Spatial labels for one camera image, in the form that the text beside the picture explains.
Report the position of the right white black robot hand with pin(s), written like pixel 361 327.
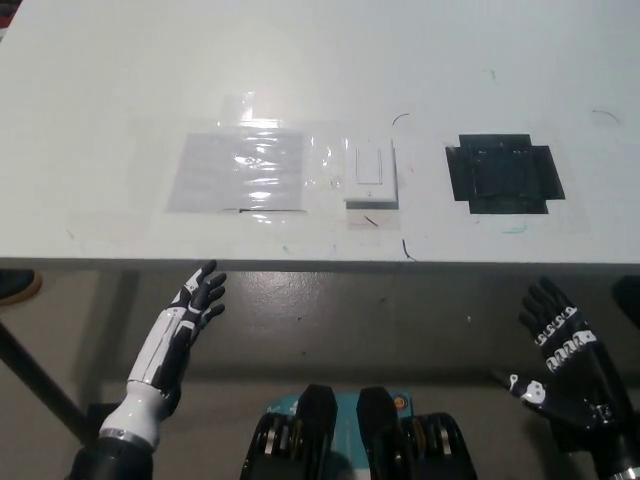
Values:
pixel 580 380

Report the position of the clear plastic film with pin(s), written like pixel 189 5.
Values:
pixel 260 120

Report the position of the black table leg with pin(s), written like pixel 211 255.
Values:
pixel 40 375

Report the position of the white rocker wall switch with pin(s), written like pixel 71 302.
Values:
pixel 370 172

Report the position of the black tan-rimmed round object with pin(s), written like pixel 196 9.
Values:
pixel 20 287

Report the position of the black tape square patch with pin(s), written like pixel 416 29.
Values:
pixel 502 172

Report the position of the red patterned object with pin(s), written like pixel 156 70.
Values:
pixel 5 12

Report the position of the black teal robot body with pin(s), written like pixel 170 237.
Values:
pixel 360 435

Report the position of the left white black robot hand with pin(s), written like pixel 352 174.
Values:
pixel 155 355

